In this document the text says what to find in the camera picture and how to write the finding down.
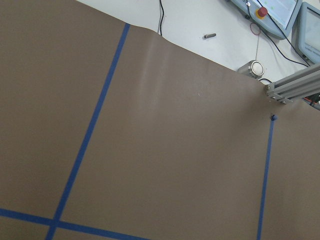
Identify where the teach pendant with red button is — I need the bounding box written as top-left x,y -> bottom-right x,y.
230,0 -> 302,40

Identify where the steel bolt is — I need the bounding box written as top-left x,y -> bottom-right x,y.
203,33 -> 217,40

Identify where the aluminium frame post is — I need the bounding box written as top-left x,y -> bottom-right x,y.
264,63 -> 320,104

